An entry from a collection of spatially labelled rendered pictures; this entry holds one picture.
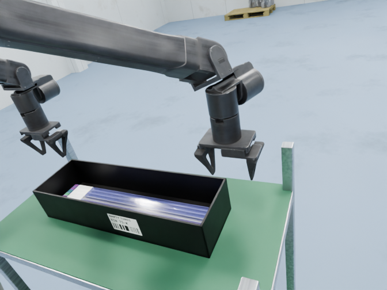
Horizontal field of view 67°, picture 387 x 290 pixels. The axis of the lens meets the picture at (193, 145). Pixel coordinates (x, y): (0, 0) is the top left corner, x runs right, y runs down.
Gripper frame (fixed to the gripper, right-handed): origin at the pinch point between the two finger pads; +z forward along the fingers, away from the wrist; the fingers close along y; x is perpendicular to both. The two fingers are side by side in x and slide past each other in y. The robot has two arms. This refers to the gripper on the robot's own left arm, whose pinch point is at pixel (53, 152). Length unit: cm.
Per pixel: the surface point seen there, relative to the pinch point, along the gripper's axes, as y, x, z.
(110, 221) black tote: -22.1, 8.1, 15.2
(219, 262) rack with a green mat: -53, 8, 21
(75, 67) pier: 464, -432, 94
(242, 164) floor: -3, -152, 114
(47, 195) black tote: -0.1, 8.0, 10.0
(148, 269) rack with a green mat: -37.2, 15.0, 20.9
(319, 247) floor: -71, -80, 115
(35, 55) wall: 479, -362, 46
